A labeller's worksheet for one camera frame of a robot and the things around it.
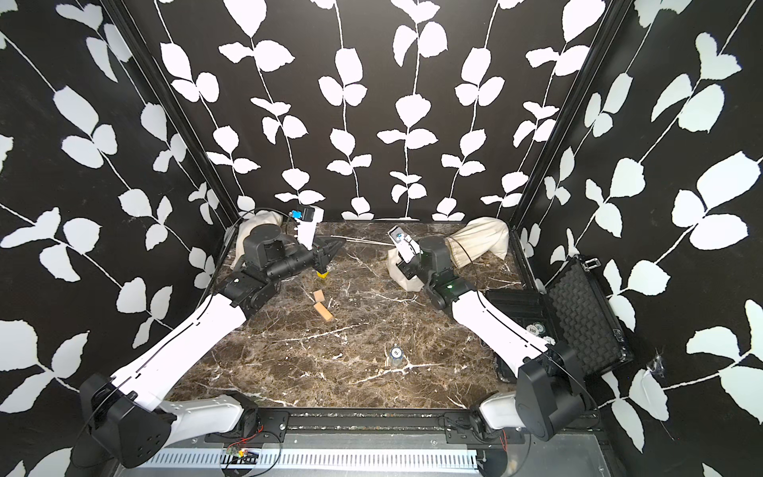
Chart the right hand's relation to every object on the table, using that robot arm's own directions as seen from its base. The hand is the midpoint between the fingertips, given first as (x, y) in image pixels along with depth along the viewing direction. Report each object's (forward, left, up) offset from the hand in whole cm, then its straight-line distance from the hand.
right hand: (405, 239), depth 82 cm
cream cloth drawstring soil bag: (-6, -3, -15) cm, 16 cm away
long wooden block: (-10, +26, -24) cm, 37 cm away
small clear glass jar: (-27, +2, -19) cm, 33 cm away
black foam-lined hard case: (-15, -49, -12) cm, 52 cm away
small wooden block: (-6, +28, -22) cm, 36 cm away
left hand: (-8, +16, +11) cm, 21 cm away
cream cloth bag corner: (+22, +61, -19) cm, 67 cm away
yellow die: (+4, +29, -25) cm, 38 cm away
